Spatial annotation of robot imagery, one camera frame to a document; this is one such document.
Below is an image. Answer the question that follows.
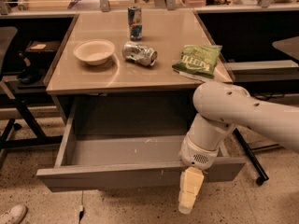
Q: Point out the grey top drawer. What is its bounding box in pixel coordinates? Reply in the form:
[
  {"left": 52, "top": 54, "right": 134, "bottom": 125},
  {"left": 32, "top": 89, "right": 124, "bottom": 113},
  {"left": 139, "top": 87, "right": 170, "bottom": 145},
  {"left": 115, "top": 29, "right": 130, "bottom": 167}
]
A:
[{"left": 36, "top": 96, "right": 248, "bottom": 193}]

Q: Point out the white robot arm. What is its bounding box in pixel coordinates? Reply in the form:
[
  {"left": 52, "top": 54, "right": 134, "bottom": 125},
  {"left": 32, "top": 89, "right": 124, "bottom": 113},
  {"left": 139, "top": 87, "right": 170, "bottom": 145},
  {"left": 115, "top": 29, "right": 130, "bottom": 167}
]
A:
[{"left": 178, "top": 81, "right": 299, "bottom": 214}]

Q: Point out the crushed silver can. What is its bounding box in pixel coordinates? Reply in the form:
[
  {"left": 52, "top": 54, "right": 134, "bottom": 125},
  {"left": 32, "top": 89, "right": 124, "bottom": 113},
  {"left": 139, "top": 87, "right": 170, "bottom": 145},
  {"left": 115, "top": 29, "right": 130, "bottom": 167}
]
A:
[{"left": 122, "top": 41, "right": 158, "bottom": 66}]

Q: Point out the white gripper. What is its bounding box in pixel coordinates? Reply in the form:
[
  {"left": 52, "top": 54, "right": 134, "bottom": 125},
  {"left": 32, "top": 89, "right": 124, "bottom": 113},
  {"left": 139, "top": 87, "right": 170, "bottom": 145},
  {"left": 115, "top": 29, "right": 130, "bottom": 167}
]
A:
[{"left": 178, "top": 135, "right": 219, "bottom": 215}]

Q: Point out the green chip bag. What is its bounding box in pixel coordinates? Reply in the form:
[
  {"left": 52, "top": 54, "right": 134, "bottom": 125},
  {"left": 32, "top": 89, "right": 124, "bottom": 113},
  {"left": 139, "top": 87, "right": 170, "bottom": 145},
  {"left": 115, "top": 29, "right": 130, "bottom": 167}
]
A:
[{"left": 172, "top": 45, "right": 222, "bottom": 79}]

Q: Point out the black wheeled stand base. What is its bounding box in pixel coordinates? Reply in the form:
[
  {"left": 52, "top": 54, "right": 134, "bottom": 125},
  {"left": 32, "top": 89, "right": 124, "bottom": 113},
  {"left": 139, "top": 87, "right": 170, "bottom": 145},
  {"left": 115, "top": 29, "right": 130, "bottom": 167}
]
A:
[{"left": 234, "top": 128, "right": 269, "bottom": 186}]

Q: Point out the white shoe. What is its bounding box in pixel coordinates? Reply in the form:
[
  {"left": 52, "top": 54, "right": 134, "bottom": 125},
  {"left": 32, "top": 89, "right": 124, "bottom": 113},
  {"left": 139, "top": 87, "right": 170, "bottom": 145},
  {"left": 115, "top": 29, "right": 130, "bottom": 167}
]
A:
[{"left": 0, "top": 204, "right": 27, "bottom": 224}]

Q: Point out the dark box with paper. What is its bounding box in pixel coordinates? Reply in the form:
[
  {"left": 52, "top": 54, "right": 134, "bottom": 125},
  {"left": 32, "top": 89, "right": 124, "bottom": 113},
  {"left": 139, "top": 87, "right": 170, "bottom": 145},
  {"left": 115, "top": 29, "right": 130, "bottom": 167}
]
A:
[{"left": 23, "top": 40, "right": 62, "bottom": 67}]

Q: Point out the upright blue silver can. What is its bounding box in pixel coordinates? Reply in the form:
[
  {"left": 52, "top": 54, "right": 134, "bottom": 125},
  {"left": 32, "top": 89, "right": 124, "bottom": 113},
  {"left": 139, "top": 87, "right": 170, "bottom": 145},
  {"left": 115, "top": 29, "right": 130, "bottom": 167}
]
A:
[{"left": 128, "top": 5, "right": 142, "bottom": 41}]

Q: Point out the grey drawer cabinet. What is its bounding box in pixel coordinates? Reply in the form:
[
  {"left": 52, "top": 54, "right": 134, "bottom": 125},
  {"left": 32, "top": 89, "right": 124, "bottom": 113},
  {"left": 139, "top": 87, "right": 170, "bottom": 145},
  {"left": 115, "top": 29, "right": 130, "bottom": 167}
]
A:
[{"left": 43, "top": 8, "right": 235, "bottom": 135}]

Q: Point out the white paper bowl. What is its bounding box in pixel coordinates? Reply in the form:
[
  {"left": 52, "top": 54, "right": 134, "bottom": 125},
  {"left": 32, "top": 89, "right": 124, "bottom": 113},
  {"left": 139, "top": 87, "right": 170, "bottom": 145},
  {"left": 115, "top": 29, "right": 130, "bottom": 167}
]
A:
[{"left": 73, "top": 39, "right": 115, "bottom": 65}]

